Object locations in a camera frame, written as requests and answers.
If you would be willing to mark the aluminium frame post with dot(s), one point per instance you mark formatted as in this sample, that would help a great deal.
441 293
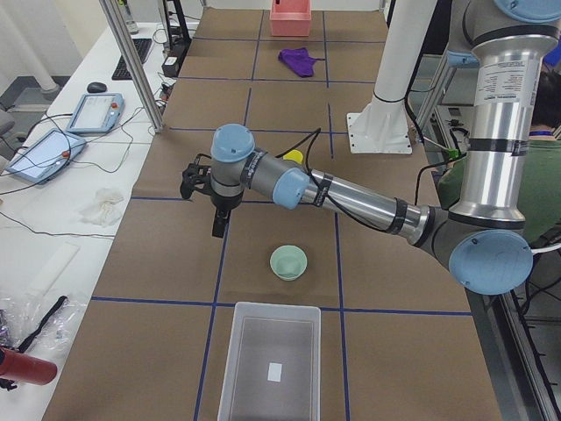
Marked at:
128 50

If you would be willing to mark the black computer mouse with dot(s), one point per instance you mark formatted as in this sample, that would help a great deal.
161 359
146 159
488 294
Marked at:
96 87

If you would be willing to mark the crumpled white tissue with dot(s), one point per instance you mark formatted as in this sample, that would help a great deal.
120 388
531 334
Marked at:
103 211

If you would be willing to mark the mint green bowl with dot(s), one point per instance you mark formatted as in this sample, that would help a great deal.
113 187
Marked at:
288 262

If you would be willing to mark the red cylinder bottle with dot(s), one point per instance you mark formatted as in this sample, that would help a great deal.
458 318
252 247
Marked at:
21 367

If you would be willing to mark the clear plastic bag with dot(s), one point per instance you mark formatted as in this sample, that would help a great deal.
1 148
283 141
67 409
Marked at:
34 324

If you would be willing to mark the teach pendant tablet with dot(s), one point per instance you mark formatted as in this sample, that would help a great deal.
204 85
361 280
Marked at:
96 114
46 158

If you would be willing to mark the person in green shirt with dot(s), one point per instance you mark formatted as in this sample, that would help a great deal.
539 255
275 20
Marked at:
539 193

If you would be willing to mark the yellow plastic cup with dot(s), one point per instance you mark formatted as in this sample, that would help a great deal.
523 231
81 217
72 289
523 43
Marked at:
293 155

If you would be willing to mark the pink plastic bin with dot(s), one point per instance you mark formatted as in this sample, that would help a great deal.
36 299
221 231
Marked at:
290 18

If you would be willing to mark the white flat plastic strip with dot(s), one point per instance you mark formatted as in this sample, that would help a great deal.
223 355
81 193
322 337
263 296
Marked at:
51 271

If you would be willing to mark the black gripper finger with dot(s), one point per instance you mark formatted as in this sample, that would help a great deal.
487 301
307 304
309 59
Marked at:
220 222

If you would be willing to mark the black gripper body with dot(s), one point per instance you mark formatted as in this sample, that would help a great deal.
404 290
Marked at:
223 203

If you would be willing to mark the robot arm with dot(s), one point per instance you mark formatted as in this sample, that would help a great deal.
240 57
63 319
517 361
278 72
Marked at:
479 239

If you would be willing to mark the black power box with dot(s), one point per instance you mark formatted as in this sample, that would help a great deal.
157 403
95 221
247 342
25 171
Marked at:
171 67

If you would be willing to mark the far teach pendant tablet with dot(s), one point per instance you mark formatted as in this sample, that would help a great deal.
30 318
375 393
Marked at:
96 114

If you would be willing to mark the purple cloth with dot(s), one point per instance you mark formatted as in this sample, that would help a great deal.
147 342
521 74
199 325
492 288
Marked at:
299 61

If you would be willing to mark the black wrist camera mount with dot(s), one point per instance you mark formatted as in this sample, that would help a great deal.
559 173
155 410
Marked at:
196 178

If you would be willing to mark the clear plastic bin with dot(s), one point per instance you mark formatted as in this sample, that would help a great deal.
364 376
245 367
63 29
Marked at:
273 366

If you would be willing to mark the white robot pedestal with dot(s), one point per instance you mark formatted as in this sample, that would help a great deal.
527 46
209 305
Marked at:
382 127

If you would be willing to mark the near teach pendant tablet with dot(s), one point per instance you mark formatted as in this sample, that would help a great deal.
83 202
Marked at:
46 158

